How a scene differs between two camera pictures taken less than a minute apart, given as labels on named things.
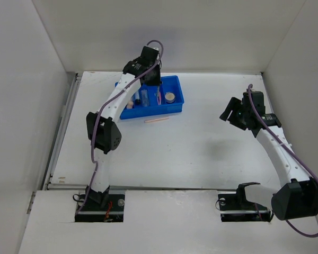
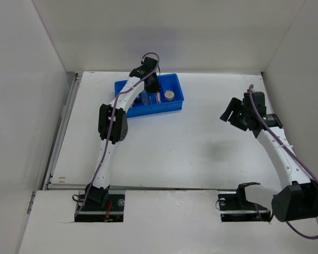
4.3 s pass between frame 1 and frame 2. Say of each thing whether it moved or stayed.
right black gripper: stayed
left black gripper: moved
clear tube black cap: stayed
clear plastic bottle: stayed
